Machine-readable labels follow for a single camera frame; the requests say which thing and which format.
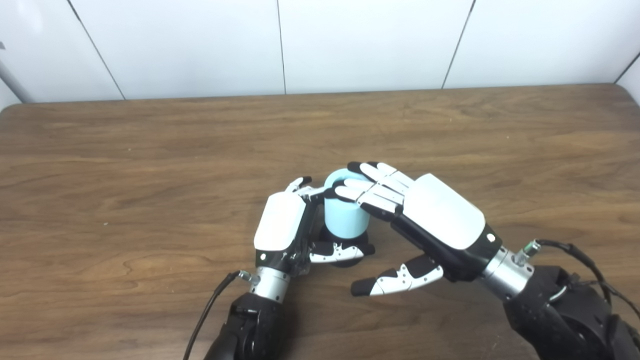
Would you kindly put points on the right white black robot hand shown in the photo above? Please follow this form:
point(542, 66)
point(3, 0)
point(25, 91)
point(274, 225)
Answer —
point(445, 215)

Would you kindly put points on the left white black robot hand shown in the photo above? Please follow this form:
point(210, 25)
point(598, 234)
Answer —
point(280, 220)

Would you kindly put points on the black nozzle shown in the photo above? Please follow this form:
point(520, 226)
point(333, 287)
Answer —
point(345, 247)

